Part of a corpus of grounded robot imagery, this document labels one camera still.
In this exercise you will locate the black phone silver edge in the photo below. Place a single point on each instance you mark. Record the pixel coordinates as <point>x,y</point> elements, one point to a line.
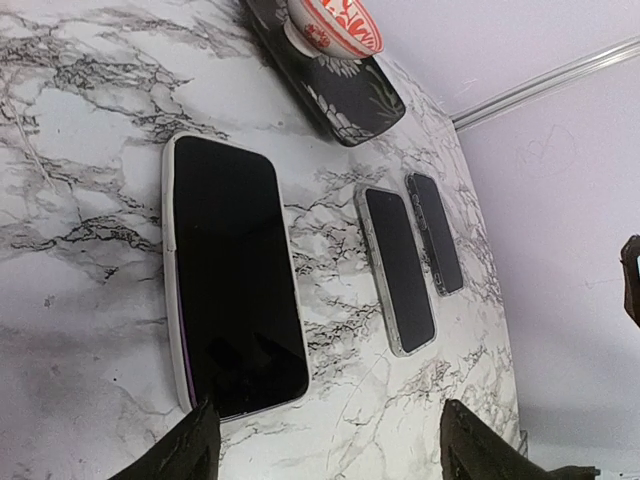
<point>397,269</point>

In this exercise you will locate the black patterned square plate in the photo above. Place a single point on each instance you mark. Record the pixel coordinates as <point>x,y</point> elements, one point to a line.
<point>353,99</point>

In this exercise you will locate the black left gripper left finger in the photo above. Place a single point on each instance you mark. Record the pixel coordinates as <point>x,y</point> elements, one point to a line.
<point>191,450</point>

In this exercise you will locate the translucent grey phone case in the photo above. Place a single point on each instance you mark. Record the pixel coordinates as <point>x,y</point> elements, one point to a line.
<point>172,280</point>

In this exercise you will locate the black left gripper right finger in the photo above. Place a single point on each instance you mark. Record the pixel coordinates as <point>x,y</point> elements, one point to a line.
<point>470,449</point>

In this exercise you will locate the dark phone in case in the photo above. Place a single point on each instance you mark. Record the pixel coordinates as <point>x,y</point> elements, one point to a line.
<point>436,233</point>

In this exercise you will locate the right aluminium corner post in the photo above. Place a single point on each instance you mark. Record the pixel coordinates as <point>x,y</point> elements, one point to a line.
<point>546,83</point>

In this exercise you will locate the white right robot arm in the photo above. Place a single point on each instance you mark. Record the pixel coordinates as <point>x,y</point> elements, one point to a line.
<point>629,258</point>

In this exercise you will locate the red white patterned bowl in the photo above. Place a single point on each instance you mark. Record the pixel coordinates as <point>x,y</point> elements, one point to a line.
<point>342,29</point>

